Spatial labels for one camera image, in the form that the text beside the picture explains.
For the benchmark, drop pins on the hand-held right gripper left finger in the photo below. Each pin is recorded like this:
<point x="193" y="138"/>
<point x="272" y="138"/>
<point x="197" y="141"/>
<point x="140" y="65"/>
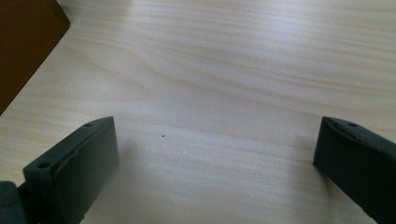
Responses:
<point x="74" y="174"/>

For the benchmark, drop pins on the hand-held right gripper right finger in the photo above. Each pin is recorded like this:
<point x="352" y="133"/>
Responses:
<point x="361" y="161"/>

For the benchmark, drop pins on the brown wooden box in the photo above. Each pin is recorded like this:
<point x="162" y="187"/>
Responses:
<point x="25" y="40"/>

